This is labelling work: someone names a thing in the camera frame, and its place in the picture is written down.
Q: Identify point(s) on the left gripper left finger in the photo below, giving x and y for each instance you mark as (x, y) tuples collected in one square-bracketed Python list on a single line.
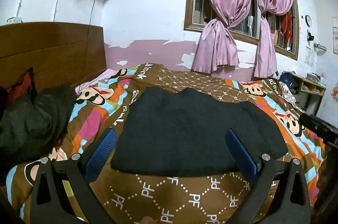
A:
[(62, 192)]

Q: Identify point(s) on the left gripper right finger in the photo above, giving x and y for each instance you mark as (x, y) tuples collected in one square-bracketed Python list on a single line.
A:
[(290, 203)]

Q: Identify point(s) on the black shirt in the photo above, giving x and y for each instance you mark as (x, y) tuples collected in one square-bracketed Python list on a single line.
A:
[(183, 134)]

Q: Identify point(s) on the pile of dark clothes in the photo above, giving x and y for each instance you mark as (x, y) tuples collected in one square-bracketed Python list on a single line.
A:
[(32, 122)]

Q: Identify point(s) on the wooden shelf desk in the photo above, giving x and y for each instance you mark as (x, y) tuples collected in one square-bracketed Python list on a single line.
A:
[(307, 94)]

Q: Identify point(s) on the blue bag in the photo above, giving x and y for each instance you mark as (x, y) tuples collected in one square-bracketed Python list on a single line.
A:
[(288, 79)]

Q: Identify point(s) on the wooden headboard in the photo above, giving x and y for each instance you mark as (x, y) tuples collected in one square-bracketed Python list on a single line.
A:
[(58, 52)]

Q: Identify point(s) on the pink left curtain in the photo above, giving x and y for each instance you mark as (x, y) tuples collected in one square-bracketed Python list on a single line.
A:
[(216, 45)]

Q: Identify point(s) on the wooden window frame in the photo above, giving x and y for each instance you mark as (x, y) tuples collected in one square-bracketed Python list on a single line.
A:
[(284, 29)]

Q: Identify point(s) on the round wall clock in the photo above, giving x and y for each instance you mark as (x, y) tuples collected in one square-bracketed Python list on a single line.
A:
[(308, 20)]

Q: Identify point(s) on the white wall socket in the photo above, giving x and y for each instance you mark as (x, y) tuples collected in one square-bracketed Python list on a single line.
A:
[(14, 20)]

